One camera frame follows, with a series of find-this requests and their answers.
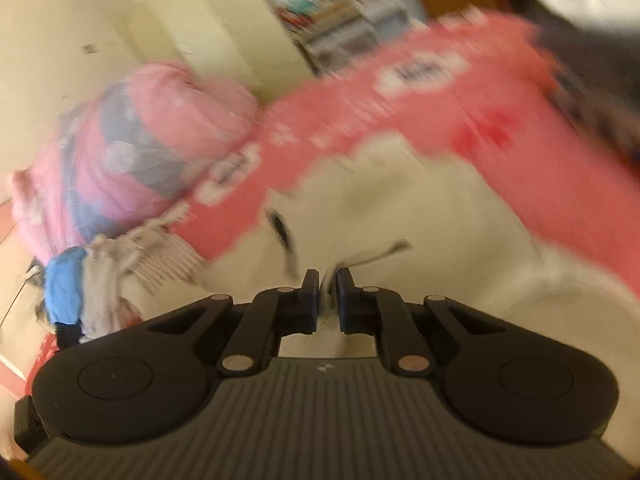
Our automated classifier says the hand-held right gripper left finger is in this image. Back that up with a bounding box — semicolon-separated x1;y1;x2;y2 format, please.
145;269;320;376

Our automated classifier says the blue garment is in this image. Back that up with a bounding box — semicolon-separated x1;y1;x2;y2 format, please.
46;249;88;326

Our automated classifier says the white crumpled garment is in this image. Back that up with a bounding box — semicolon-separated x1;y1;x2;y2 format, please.
80;237;146;338

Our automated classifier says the cream fleece garment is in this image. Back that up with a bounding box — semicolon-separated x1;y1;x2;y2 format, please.
200;137;640;361

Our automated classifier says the cream waffle knit garment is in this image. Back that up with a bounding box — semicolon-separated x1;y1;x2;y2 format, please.
125;210;208;296

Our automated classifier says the red floral blanket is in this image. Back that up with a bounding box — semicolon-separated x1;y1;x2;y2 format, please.
170;10;640;311

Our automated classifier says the black garment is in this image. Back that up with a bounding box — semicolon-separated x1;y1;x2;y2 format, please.
52;320;83;350

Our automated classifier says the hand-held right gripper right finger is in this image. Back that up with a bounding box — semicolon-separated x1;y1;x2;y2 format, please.
336;267;507;376

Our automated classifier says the cream wardrobe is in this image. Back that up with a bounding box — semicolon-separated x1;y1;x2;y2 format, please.
120;0;311;96

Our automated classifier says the pink grey floral duvet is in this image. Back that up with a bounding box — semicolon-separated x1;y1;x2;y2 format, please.
10;60;261;261

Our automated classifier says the white desk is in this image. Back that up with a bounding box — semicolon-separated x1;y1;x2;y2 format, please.
277;0;418;78

